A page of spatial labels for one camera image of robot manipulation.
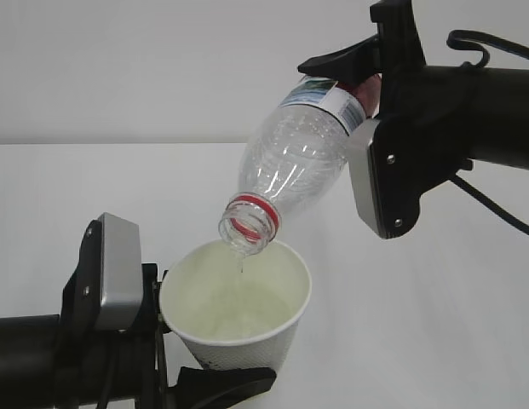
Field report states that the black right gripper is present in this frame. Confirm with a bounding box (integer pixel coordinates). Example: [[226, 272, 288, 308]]
[[297, 1, 473, 128]]

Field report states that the white paper coffee cup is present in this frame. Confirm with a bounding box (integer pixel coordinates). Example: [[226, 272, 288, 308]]
[[158, 240, 312, 371]]

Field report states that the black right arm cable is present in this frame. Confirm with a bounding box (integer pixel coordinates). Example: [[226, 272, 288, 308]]
[[446, 29, 529, 240]]

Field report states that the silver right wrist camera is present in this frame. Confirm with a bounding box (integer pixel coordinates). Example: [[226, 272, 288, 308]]
[[347, 116, 473, 239]]

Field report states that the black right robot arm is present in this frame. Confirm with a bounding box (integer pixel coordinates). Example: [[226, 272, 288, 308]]
[[298, 1, 529, 170]]

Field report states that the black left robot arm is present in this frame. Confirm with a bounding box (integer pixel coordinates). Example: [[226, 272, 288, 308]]
[[0, 263, 277, 408]]

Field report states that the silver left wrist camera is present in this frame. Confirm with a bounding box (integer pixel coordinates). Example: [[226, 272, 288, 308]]
[[60, 212, 144, 332]]

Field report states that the clear plastic water bottle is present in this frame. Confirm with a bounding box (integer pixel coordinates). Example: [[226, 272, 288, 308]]
[[218, 74, 381, 256]]

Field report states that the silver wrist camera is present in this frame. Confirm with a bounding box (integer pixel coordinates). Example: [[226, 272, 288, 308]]
[[347, 116, 473, 239], [60, 212, 144, 332]]

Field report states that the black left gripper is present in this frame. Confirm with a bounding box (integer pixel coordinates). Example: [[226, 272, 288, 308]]
[[55, 263, 276, 409]]

